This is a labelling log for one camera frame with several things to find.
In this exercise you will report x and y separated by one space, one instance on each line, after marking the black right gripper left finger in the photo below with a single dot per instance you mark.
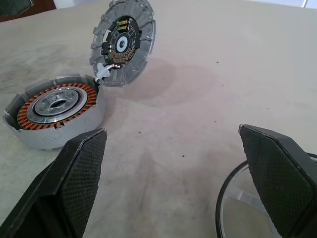
71 188

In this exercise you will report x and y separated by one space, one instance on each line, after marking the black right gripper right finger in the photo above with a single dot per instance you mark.
280 178

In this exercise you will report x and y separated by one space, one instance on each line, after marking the silver motor base copper windings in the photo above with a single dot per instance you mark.
86 124

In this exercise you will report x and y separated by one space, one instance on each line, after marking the silver motor cover circuit board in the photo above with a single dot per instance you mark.
138 62

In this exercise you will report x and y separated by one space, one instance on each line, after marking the round clear disc black rim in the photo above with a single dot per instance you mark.
235 198

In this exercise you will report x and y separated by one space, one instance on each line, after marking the dark textured object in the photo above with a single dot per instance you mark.
15 7

